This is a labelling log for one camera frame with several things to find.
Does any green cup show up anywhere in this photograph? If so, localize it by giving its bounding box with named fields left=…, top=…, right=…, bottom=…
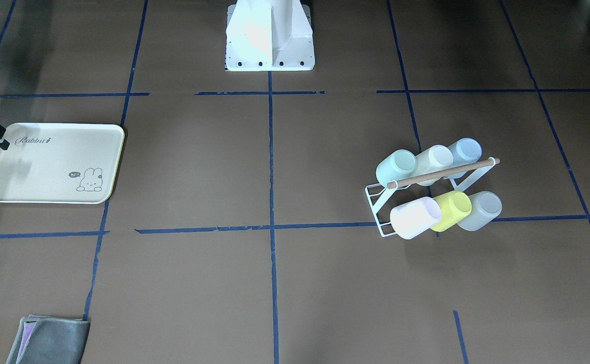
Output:
left=375, top=149, right=417, bottom=187

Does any cream rabbit tray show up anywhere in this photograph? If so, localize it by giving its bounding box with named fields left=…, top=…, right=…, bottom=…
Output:
left=0, top=123, right=126, bottom=204

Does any white cup rack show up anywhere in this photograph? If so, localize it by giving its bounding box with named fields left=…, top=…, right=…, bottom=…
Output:
left=364, top=157, right=500, bottom=238

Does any pink cup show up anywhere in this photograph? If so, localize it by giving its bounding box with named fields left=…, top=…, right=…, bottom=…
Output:
left=389, top=197, right=443, bottom=240

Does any cream cup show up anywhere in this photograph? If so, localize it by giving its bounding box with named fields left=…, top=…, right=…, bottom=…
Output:
left=410, top=145, right=454, bottom=177

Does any yellow cup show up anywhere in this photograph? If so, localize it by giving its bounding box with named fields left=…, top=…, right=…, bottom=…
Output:
left=430, top=191, right=472, bottom=233

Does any blue cup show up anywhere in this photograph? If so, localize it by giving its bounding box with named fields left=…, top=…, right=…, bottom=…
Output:
left=448, top=138, right=482, bottom=168

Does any grey cup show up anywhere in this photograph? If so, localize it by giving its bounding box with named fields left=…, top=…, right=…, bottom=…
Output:
left=457, top=191, right=503, bottom=231

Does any white pillar with base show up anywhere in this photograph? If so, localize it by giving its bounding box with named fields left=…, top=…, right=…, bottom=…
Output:
left=224, top=1, right=316, bottom=72

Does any folded grey cloth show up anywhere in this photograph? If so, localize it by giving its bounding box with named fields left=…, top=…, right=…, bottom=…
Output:
left=6, top=314, right=91, bottom=363

